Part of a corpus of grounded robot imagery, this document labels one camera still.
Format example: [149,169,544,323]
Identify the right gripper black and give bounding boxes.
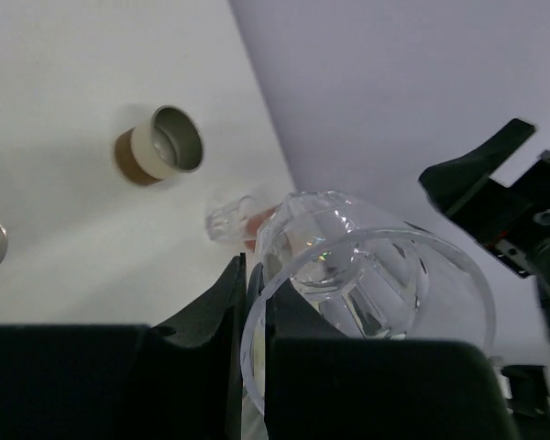
[418,118,550,279]

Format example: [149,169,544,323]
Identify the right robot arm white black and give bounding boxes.
[418,118,550,418]

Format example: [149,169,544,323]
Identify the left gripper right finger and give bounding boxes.
[249,281,518,439]

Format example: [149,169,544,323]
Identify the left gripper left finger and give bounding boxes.
[0,255,247,439]

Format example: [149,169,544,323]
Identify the orange ceramic mug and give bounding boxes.
[243,206,277,252]

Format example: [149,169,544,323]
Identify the small clear glass cup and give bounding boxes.
[204,194,261,242]

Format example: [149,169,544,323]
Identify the large clear glass cup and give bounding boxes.
[240,191,496,408]

